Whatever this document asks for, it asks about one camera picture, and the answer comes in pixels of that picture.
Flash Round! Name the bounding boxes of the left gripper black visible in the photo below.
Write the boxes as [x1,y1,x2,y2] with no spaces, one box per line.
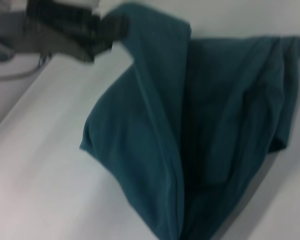
[0,0,130,63]

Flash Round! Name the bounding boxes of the left gripper cable with plug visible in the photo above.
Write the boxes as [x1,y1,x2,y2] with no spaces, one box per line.
[0,51,52,81]

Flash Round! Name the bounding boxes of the teal t-shirt with FREE print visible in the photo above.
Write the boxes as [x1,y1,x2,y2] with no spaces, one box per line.
[79,1,300,240]

